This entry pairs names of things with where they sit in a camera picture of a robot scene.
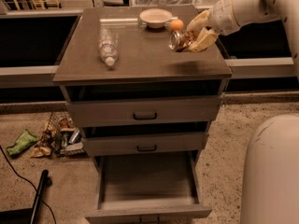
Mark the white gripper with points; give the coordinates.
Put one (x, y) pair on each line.
(221, 15)

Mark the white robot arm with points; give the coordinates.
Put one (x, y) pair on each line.
(270, 193)

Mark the grey drawer cabinet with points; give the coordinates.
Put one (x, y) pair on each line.
(146, 66)

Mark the grey middle drawer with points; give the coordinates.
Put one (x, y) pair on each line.
(146, 138)

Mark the grey drawer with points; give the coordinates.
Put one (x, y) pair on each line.
(148, 188)
(146, 138)
(144, 111)

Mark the grey top drawer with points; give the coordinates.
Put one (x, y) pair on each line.
(144, 111)

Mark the grey bottom drawer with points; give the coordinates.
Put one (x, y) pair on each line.
(148, 188)

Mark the orange fruit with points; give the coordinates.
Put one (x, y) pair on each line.
(176, 25)

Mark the white bowl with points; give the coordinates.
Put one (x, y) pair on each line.
(155, 18)

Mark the clear plastic water bottle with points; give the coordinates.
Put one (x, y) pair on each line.
(107, 49)

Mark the crumpled brown snack wrapper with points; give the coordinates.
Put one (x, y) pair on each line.
(39, 152)

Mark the green chip bag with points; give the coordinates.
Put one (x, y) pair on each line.
(24, 141)

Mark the black stand leg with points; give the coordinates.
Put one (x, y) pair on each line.
(43, 183)

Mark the wire basket with trash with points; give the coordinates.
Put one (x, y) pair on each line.
(66, 138)

